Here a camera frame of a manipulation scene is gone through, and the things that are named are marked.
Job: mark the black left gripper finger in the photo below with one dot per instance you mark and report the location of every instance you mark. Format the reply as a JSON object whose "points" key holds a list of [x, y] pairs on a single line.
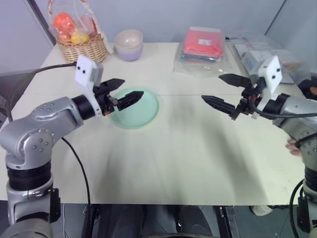
{"points": [[116, 83], [130, 99]]}

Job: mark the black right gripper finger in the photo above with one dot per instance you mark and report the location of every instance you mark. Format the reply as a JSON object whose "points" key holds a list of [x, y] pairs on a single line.
{"points": [[219, 104], [235, 79]]}

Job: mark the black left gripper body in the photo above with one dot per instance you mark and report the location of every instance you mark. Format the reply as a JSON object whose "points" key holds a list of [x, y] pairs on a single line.
{"points": [[102, 98]]}

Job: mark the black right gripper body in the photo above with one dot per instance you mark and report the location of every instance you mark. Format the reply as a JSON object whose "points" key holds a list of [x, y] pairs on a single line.
{"points": [[248, 98]]}

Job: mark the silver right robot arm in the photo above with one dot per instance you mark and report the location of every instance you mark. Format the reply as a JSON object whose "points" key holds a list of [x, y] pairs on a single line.
{"points": [[294, 106]]}

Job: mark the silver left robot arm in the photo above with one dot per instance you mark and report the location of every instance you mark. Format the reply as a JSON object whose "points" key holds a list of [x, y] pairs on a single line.
{"points": [[37, 129]]}

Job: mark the mint green round plate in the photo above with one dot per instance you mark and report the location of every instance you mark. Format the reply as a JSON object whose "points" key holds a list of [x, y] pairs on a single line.
{"points": [[138, 116]]}

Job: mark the yellow fruit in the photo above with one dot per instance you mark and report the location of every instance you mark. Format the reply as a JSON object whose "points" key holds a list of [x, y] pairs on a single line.
{"points": [[79, 37]]}

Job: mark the small orange fruit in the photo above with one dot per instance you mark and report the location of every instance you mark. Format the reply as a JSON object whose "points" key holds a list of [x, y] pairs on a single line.
{"points": [[64, 37]]}

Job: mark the large orange fruit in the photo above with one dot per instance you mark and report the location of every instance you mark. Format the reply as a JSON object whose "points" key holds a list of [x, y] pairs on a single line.
{"points": [[65, 22]]}

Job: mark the clear plastic fruit bag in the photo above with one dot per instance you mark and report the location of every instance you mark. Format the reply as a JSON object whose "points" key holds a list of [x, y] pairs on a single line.
{"points": [[62, 10]]}

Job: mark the person's bare hand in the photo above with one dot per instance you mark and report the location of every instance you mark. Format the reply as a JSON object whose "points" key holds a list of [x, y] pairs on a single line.
{"points": [[293, 147]]}

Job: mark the white small box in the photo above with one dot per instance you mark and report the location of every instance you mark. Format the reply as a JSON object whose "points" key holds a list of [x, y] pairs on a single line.
{"points": [[255, 59]]}

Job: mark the purple bowl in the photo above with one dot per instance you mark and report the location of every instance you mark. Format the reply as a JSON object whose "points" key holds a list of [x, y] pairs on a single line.
{"points": [[129, 54]]}

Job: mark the clear bag of boxes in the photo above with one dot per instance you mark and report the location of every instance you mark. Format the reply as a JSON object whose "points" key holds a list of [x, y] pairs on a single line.
{"points": [[247, 41]]}

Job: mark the clear bag of packets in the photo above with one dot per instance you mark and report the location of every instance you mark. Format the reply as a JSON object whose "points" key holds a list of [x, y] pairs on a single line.
{"points": [[195, 67]]}

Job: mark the woven wicker basket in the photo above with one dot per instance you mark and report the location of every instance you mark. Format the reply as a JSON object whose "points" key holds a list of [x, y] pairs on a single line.
{"points": [[84, 50]]}

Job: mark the cream bowl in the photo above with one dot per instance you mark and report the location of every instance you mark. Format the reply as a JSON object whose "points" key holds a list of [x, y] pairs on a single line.
{"points": [[128, 39]]}

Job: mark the red flat packet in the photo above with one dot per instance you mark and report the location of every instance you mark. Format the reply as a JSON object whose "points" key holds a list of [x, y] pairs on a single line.
{"points": [[201, 41]]}

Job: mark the black object with orange spot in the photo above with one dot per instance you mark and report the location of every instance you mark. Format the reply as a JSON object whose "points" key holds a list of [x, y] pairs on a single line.
{"points": [[307, 89]]}

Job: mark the white shoe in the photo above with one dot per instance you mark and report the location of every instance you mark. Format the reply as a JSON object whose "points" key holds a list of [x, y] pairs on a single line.
{"points": [[262, 210]]}

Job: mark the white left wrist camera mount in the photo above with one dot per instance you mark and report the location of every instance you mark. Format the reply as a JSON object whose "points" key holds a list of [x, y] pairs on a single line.
{"points": [[85, 72]]}

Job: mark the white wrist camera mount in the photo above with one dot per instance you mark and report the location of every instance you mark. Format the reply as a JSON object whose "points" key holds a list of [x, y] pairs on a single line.
{"points": [[272, 74], [85, 72]]}

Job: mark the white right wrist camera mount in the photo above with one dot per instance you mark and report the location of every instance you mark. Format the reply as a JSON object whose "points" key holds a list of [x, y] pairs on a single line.
{"points": [[272, 74]]}

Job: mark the black table frame leg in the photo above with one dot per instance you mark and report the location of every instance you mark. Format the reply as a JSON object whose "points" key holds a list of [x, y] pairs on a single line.
{"points": [[226, 220], [91, 220]]}

